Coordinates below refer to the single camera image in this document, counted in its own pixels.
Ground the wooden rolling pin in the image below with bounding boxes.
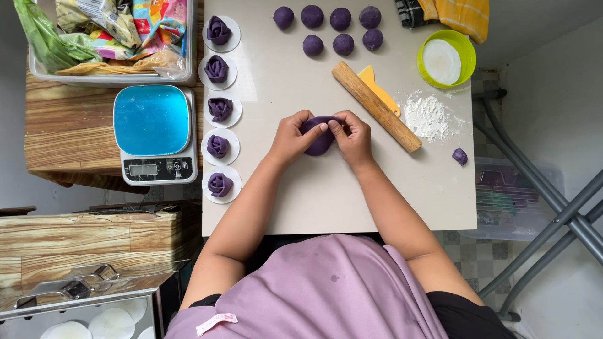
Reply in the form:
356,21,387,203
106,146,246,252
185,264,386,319
331,60,423,153

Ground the purple dough piece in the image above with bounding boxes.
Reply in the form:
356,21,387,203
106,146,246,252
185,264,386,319
299,115,343,157

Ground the heap of white flour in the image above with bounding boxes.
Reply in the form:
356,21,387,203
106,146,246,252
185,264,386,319
398,89,467,144

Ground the metal steamer with paper rounds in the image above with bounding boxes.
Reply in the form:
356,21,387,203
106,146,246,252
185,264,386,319
0,263,183,339

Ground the purple rose-shaped bun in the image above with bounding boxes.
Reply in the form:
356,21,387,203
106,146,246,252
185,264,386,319
208,97,234,123
206,15,233,46
207,135,231,159
208,172,234,198
204,55,230,84

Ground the clear plastic storage box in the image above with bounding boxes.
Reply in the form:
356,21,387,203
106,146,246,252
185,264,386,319
458,157,565,242

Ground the stack of white paper liners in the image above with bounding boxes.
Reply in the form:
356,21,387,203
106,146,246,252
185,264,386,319
422,39,462,86

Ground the yellow plastic dough scraper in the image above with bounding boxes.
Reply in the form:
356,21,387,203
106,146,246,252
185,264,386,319
356,65,402,118

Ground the grey metal tube frame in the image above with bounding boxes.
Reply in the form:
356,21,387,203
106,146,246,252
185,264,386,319
471,89,603,324

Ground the kitchen scale with blue plate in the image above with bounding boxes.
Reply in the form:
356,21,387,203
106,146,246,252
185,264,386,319
112,85,199,186

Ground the wood-pattern cabinet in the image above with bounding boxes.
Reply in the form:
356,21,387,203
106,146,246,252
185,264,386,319
0,202,204,312

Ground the person's right hand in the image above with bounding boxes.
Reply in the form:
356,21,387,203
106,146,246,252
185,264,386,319
327,110,375,170

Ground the group of purple dough balls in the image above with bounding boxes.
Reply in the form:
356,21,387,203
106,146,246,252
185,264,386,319
273,5,384,57

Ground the person's left hand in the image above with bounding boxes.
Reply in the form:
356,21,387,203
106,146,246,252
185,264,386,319
269,110,330,167

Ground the wooden side table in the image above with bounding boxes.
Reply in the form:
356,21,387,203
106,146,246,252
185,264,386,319
24,56,204,195

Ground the purple apron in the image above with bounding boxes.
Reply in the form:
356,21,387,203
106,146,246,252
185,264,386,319
164,234,449,339

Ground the green plastic bowl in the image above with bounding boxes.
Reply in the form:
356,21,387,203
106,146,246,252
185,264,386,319
417,29,477,89

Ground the white paper round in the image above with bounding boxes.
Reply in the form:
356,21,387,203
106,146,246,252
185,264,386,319
201,128,241,166
203,15,242,53
198,53,238,91
202,165,243,204
204,90,243,129

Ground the black checked cloth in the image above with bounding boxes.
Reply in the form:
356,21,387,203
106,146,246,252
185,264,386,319
395,0,430,29

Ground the yellow cloth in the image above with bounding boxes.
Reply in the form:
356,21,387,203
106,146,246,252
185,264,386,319
417,0,491,45

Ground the clear bin of food bags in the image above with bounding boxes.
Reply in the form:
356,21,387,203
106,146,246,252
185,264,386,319
13,0,198,88

